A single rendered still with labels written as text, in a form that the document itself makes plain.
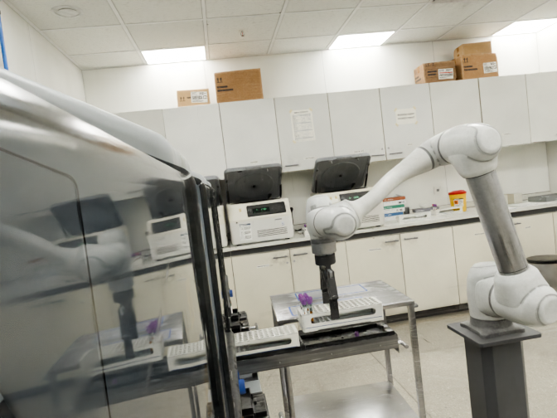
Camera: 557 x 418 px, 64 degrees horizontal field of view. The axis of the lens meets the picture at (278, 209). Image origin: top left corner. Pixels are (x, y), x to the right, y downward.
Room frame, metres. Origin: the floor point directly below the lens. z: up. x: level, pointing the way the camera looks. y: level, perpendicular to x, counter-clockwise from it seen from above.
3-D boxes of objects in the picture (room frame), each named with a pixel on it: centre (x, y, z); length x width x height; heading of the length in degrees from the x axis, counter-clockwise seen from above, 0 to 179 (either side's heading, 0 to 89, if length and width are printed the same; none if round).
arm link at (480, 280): (1.77, -0.81, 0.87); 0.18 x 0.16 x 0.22; 13
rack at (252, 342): (1.56, 0.14, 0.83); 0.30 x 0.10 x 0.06; 97
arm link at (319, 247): (1.60, -0.15, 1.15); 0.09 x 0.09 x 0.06
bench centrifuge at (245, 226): (4.18, 0.20, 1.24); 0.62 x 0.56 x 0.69; 8
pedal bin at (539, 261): (3.94, -2.33, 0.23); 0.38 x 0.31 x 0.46; 7
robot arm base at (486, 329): (1.80, -0.80, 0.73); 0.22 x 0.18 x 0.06; 7
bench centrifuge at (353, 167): (4.29, -0.65, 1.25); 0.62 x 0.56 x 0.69; 7
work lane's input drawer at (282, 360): (1.59, -0.04, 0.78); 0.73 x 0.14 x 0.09; 97
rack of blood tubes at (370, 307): (1.60, -0.18, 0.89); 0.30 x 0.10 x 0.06; 97
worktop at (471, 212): (4.29, -0.69, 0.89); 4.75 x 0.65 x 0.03; 97
